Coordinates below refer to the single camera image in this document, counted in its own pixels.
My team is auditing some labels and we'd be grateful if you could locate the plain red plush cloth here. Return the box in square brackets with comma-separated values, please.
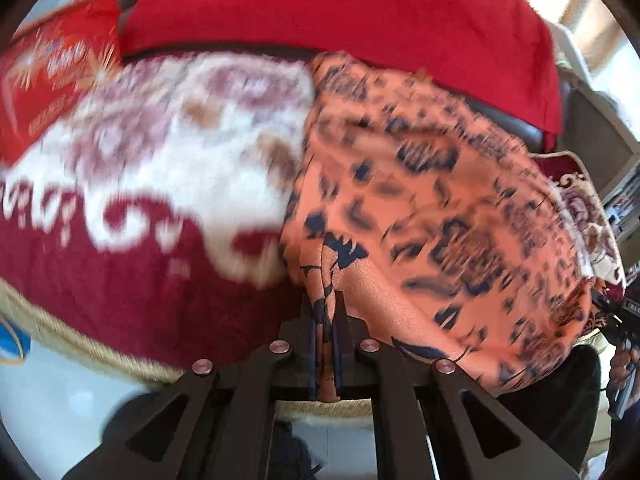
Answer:
[117, 0, 563, 153]

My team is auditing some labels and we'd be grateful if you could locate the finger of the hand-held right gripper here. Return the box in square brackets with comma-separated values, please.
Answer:
[591, 287, 626, 335]

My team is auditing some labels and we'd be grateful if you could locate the person's right hand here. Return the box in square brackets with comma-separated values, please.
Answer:
[609, 345, 640, 403]

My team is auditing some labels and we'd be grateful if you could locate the red gold printed cushion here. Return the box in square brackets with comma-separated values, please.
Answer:
[0, 0, 123, 163]

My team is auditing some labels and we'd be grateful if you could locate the beige dotted curtain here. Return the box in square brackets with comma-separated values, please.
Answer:
[552, 0, 631, 91]

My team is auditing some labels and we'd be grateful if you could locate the blue white object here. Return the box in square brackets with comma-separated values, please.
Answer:
[0, 310, 27, 367]

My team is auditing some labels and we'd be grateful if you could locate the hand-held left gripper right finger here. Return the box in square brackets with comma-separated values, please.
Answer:
[332, 290, 582, 480]

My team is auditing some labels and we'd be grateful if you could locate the red white floral blanket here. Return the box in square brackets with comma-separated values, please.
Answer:
[0, 52, 628, 431]

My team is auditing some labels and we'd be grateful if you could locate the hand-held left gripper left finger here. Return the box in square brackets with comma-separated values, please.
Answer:
[65, 294, 319, 480]

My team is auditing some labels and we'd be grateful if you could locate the orange black floral cloth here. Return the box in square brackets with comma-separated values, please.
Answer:
[279, 50, 608, 403]

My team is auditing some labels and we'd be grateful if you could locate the person's dark clothing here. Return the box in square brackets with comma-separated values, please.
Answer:
[495, 345, 608, 472]

